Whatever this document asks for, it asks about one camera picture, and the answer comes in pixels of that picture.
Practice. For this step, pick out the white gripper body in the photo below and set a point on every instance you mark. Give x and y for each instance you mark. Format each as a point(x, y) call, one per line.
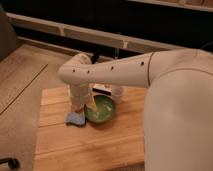
point(80, 94)

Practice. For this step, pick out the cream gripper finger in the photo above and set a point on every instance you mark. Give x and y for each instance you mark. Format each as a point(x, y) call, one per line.
point(91, 103)
point(77, 107)

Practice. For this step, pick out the green ceramic bowl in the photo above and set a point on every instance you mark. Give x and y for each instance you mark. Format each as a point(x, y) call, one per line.
point(105, 109)

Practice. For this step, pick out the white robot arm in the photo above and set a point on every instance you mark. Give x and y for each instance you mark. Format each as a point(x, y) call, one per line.
point(178, 107)

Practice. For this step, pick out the small white box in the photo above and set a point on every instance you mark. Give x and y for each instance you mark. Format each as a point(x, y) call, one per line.
point(100, 88)

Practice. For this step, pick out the white plastic cup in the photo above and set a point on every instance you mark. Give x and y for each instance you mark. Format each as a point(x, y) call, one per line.
point(117, 93)

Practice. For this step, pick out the black office chair wheel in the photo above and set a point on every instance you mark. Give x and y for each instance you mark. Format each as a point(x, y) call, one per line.
point(13, 163)

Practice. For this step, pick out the black cylindrical post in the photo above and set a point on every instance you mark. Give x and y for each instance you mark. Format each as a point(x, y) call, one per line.
point(95, 57)

